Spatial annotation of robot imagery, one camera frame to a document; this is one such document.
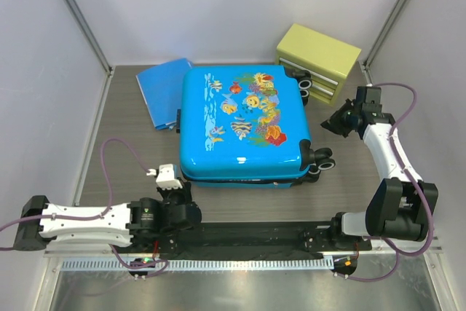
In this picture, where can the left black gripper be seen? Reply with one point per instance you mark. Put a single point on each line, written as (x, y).
(185, 190)

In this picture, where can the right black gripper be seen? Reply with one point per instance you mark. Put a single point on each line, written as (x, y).
(333, 123)

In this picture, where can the olive green drawer box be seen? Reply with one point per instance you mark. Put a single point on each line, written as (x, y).
(328, 60)

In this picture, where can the left aluminium frame post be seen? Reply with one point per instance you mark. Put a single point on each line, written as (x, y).
(86, 30)

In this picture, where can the white slotted cable duct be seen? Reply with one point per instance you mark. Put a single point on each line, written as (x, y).
(99, 264)

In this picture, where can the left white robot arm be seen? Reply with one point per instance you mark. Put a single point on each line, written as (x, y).
(133, 224)

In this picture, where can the aluminium frame post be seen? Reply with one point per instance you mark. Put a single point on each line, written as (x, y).
(86, 30)
(389, 23)

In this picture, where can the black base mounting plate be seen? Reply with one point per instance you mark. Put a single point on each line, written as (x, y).
(251, 241)

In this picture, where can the right aluminium frame post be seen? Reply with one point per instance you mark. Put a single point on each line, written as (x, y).
(389, 23)

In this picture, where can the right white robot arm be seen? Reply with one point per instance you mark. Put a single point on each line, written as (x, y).
(401, 210)

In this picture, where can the blue file folder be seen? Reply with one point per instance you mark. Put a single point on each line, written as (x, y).
(161, 88)

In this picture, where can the blue suitcase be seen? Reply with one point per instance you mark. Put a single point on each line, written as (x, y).
(247, 126)

